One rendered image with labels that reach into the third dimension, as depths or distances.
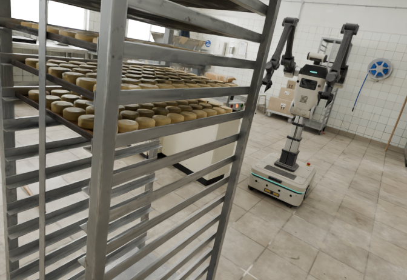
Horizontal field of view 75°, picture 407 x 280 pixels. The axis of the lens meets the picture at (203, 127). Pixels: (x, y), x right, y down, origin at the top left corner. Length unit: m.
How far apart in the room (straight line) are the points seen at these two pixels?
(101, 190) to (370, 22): 6.12
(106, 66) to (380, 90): 5.98
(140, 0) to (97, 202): 0.38
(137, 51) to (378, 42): 5.93
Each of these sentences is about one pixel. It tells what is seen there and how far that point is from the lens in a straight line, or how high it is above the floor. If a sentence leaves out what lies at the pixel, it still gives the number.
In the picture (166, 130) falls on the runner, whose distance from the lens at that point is 0.66.
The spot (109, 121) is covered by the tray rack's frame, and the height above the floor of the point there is 1.11.
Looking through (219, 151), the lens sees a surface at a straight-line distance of 2.50.
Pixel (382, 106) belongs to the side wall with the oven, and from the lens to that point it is 6.26.
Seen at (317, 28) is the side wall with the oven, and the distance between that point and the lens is 6.52.
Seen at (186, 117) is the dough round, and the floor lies 1.06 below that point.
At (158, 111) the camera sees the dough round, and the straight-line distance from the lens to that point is 0.78.
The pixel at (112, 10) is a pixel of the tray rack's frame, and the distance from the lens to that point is 0.47.
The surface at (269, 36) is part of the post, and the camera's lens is 0.96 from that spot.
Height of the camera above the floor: 1.26
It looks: 17 degrees down
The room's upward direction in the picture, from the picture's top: 11 degrees clockwise
